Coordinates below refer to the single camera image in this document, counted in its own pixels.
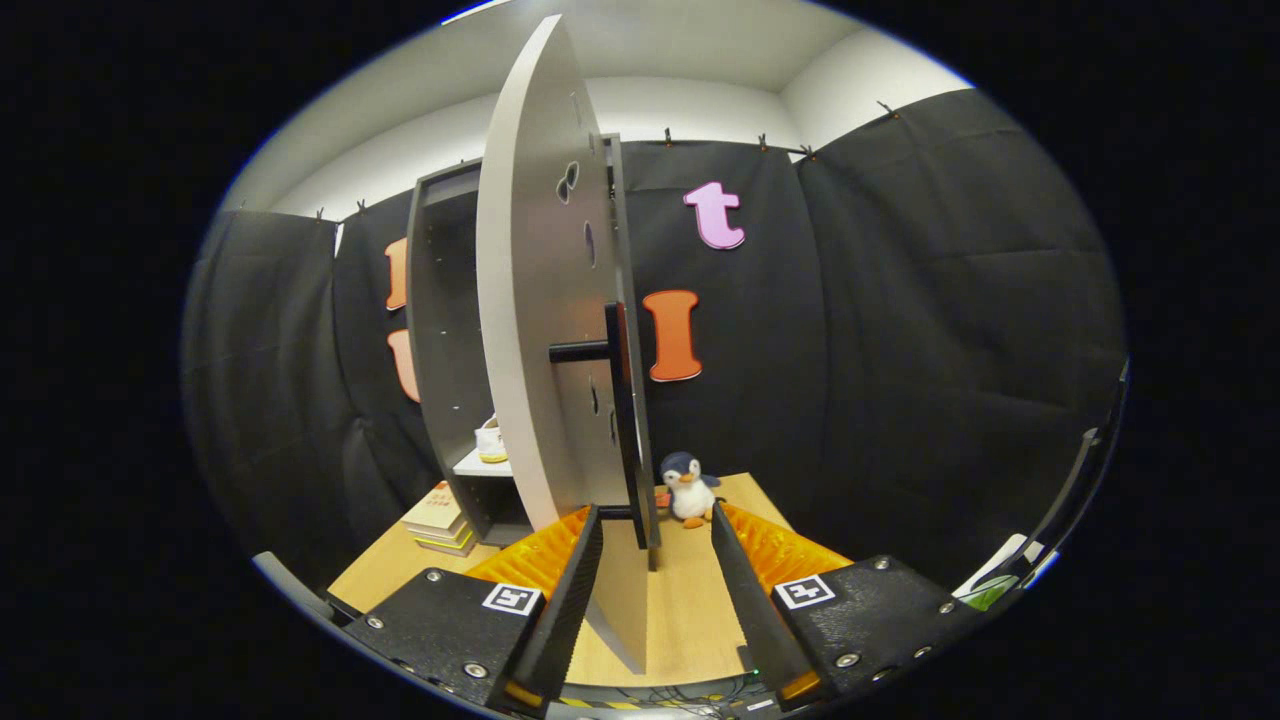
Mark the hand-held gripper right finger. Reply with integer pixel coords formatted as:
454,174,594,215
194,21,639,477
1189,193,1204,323
710,500,986,713

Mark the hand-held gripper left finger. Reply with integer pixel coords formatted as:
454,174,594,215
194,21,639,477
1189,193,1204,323
362,503,606,716

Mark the dark grey shoe cabinet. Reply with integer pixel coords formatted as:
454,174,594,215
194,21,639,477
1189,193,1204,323
405,133,641,549

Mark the penguin plush toy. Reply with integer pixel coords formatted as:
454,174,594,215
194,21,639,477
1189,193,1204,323
658,451,721,530

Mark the tan cover book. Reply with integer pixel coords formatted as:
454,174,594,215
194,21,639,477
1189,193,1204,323
400,480,466,531

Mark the white and green object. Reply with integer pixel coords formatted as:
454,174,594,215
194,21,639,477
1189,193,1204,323
952,533,1049,613

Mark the black backdrop cloth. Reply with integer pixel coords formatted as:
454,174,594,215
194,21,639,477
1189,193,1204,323
182,88,1129,591

